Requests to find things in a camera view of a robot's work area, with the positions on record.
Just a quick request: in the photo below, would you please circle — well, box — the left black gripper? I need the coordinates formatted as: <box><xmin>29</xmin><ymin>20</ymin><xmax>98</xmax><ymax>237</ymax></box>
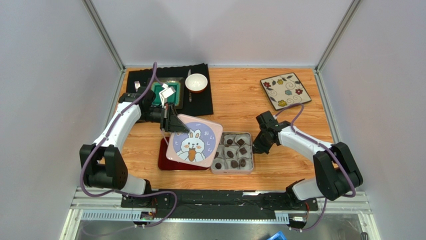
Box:
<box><xmin>138</xmin><ymin>102</ymin><xmax>190</xmax><ymax>134</ymax></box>

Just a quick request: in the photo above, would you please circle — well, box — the silver tin lid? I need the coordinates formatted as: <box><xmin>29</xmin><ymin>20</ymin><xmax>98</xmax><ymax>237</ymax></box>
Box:
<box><xmin>165</xmin><ymin>114</ymin><xmax>224</xmax><ymax>168</ymax></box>

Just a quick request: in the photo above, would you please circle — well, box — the red lacquer tray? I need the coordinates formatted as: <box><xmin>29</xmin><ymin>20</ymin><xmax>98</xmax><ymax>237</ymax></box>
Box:
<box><xmin>157</xmin><ymin>136</ymin><xmax>209</xmax><ymax>172</ymax></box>

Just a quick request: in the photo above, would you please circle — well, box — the silver tin with paper cups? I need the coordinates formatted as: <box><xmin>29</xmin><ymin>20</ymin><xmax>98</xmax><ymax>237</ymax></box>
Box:
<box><xmin>210</xmin><ymin>131</ymin><xmax>255</xmax><ymax>175</ymax></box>

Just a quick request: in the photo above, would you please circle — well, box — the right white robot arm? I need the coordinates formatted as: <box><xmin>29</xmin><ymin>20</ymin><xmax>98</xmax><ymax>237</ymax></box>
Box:
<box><xmin>252</xmin><ymin>111</ymin><xmax>364</xmax><ymax>206</ymax></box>

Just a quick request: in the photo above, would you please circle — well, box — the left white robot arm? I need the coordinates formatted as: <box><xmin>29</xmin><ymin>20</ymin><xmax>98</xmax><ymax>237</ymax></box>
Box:
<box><xmin>79</xmin><ymin>84</ymin><xmax>189</xmax><ymax>197</ymax></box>

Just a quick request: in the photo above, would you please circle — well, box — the green square plate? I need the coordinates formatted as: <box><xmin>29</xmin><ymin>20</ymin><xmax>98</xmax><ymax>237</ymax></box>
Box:
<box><xmin>151</xmin><ymin>77</ymin><xmax>184</xmax><ymax>110</ymax></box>

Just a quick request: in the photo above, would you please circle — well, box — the black cloth placemat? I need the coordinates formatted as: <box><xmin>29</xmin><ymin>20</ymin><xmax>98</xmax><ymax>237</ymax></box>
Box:
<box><xmin>126</xmin><ymin>63</ymin><xmax>214</xmax><ymax>117</ymax></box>

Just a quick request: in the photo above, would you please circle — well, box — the white bowl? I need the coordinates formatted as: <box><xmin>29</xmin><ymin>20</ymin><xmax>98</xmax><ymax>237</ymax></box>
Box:
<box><xmin>185</xmin><ymin>73</ymin><xmax>208</xmax><ymax>93</ymax></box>

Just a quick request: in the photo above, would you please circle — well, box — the silver knife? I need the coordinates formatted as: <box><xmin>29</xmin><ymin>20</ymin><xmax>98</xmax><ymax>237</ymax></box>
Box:
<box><xmin>185</xmin><ymin>69</ymin><xmax>192</xmax><ymax>103</ymax></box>

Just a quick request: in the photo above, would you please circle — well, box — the silver fork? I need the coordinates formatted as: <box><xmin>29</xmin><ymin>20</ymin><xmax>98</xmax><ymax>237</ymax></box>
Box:
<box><xmin>134</xmin><ymin>81</ymin><xmax>141</xmax><ymax>92</ymax></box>

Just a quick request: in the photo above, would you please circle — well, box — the floral square plate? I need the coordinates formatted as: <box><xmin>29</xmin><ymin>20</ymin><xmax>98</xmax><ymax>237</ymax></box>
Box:
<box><xmin>259</xmin><ymin>72</ymin><xmax>312</xmax><ymax>111</ymax></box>

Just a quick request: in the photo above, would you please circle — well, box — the blue plastic bin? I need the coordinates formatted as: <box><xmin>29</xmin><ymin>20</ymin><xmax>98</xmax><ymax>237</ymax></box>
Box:
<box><xmin>266</xmin><ymin>231</ymin><xmax>287</xmax><ymax>240</ymax></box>

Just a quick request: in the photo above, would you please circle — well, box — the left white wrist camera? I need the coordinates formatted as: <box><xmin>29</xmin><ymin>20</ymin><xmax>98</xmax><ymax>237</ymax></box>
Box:
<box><xmin>159</xmin><ymin>83</ymin><xmax>176</xmax><ymax>107</ymax></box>

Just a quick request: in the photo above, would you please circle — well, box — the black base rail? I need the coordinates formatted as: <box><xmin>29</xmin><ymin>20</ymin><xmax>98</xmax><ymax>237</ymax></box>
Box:
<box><xmin>120</xmin><ymin>189</ymin><xmax>319</xmax><ymax>224</ymax></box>

